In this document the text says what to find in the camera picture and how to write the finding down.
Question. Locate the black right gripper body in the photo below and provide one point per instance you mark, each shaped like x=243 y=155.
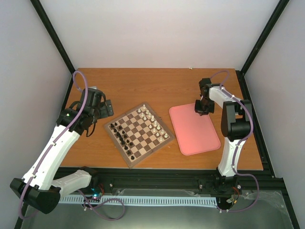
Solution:
x=204 y=107

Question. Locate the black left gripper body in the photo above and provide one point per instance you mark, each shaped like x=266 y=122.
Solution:
x=104 y=114

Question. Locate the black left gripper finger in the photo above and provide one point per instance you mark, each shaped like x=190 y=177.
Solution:
x=108 y=103
x=109 y=111

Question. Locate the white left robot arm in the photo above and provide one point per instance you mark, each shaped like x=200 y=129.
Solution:
x=52 y=148

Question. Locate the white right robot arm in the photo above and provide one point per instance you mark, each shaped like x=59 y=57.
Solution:
x=236 y=127

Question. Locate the wooden chess board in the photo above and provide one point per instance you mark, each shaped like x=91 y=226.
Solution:
x=141 y=148

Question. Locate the white chess pieces row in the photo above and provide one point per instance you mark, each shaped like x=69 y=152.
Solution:
x=149 y=126

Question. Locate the pink plastic tray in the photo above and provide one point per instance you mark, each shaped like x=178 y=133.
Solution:
x=195 y=133

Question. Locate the light blue cable duct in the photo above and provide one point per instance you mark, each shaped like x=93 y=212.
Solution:
x=150 y=201

